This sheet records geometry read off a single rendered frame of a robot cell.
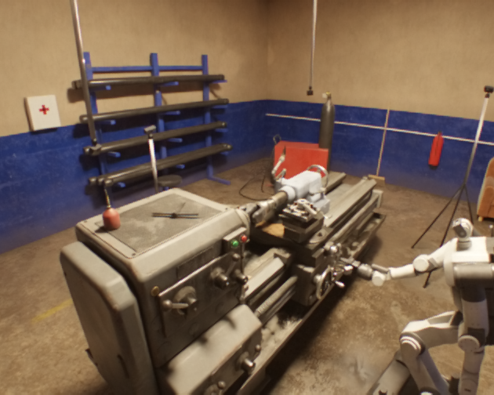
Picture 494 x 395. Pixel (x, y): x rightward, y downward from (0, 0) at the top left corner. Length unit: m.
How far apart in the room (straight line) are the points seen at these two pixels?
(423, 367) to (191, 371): 1.27
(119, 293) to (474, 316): 1.32
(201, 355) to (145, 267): 0.51
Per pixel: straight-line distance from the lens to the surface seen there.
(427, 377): 2.06
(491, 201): 5.14
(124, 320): 1.09
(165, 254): 1.10
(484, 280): 1.39
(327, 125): 4.81
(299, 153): 4.85
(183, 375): 1.35
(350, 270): 1.93
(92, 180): 4.24
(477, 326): 1.49
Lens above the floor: 1.90
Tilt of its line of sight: 23 degrees down
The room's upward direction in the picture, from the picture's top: straight up
